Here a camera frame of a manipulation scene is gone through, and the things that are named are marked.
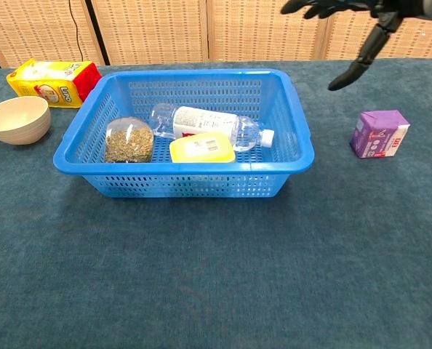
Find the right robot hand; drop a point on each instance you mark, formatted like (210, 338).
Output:
(387, 22)

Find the purple carton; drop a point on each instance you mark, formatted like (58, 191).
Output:
(377, 132)

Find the clear water bottle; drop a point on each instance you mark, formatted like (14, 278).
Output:
(201, 120)

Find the yellow square container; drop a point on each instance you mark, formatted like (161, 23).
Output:
(203, 147)

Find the glass jar of herbs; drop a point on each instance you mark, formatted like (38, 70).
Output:
(128, 141)

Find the yellow snack bag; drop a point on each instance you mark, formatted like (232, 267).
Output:
(48, 81)

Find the beige bowl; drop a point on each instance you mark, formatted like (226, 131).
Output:
(17, 120)

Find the blue plastic basket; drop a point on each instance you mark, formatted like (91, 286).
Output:
(187, 181)

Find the bamboo folding screen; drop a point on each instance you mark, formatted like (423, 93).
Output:
(158, 29)

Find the black tripod stand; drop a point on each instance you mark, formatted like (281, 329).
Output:
(96, 32)

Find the teal table mat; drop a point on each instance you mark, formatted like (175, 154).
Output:
(216, 261)

